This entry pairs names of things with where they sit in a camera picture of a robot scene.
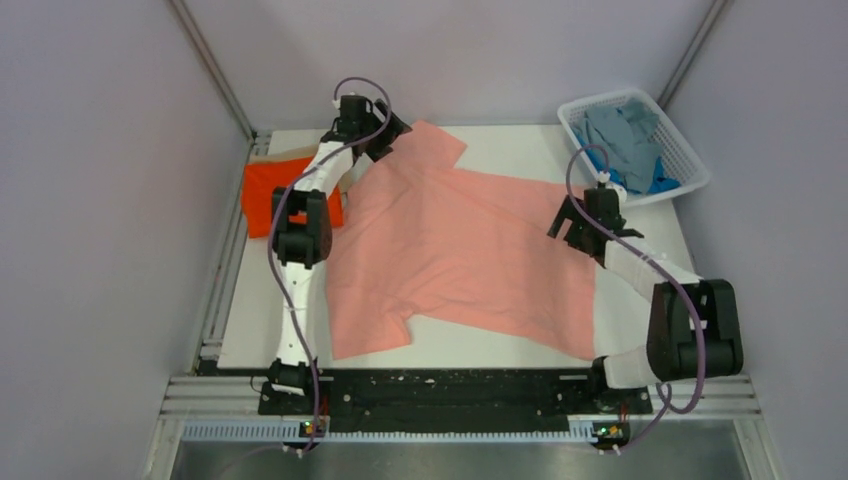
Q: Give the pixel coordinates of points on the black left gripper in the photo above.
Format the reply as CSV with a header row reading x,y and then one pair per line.
x,y
395,129

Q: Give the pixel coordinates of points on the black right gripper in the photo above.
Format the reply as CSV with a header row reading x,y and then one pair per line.
x,y
572,236

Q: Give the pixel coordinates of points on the pink t shirt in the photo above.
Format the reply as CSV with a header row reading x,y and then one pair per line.
x,y
424,237

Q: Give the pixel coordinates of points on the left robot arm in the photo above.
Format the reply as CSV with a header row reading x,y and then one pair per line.
x,y
300,237

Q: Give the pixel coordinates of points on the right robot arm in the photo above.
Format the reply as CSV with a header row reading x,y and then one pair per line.
x,y
693,327

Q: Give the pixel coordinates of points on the beige folded t shirt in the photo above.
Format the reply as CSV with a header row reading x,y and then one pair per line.
x,y
285,156

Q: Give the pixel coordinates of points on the blue t shirt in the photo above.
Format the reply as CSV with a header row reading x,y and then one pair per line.
x,y
662,182

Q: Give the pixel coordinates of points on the white plastic basket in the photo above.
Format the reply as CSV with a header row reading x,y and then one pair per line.
x,y
679,159

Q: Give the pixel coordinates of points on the grey t shirt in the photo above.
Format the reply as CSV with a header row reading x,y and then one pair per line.
x,y
624,132

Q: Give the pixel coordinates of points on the orange folded t shirt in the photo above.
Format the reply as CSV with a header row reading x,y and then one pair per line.
x,y
260,180

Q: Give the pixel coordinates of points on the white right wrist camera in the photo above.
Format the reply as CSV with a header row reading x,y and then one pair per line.
x,y
603,180

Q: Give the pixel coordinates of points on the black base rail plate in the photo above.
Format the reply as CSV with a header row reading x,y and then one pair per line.
x,y
436,401

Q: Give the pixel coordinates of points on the left aluminium frame post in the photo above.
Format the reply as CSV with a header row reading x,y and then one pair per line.
x,y
210,65

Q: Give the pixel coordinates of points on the aluminium frame post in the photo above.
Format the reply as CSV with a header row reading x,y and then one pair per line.
x,y
711,19
210,65

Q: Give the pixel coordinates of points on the right aluminium frame post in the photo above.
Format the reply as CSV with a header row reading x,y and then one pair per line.
x,y
711,19

